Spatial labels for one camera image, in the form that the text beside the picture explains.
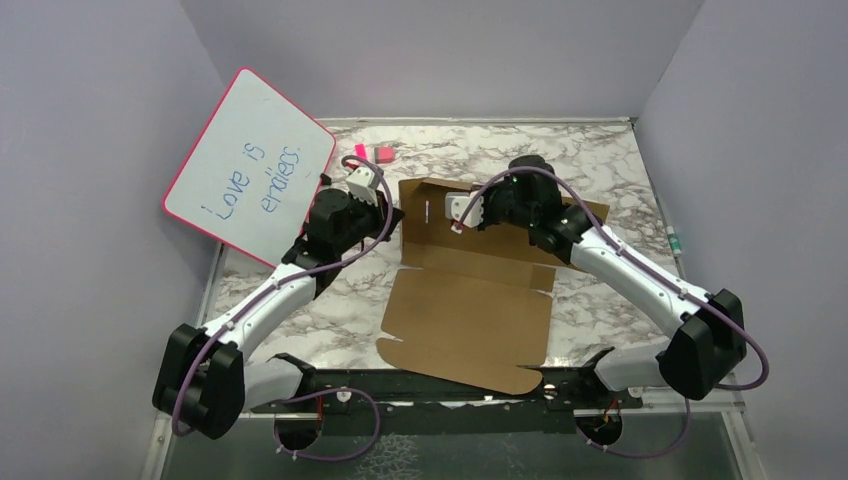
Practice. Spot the pink framed whiteboard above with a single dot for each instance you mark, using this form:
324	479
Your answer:
253	171

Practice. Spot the brown cardboard box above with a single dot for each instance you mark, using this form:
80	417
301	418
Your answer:
473	308

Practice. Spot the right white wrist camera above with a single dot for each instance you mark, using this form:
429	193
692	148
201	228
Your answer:
465	210

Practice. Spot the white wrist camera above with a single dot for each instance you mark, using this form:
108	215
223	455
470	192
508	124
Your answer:
364	186
465	210

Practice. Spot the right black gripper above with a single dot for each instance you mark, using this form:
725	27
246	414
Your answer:
488	191

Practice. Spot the pink eraser block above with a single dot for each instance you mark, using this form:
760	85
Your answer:
384	155

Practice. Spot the green capped marker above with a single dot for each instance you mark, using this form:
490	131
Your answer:
673	241

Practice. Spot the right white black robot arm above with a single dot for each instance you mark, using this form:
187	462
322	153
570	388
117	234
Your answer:
704	330

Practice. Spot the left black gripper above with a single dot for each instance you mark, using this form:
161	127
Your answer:
380	212

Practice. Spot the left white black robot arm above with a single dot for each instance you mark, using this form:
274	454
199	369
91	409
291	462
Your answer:
202	383

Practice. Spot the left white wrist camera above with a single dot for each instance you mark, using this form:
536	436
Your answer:
364	186

